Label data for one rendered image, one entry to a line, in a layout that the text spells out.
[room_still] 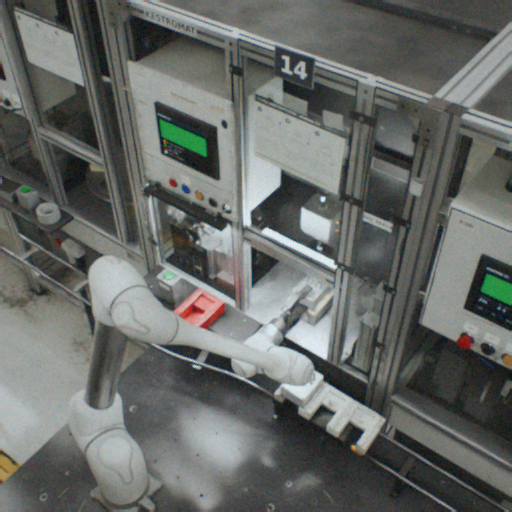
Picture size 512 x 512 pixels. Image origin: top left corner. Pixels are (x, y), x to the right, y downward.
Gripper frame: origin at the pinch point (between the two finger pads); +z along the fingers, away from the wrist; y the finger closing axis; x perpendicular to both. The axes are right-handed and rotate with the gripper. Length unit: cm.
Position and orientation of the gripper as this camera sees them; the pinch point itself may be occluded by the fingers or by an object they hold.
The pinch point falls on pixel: (305, 298)
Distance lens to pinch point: 244.9
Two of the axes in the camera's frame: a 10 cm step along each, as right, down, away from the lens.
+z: 5.9, -5.6, 5.7
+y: 0.0, -7.1, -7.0
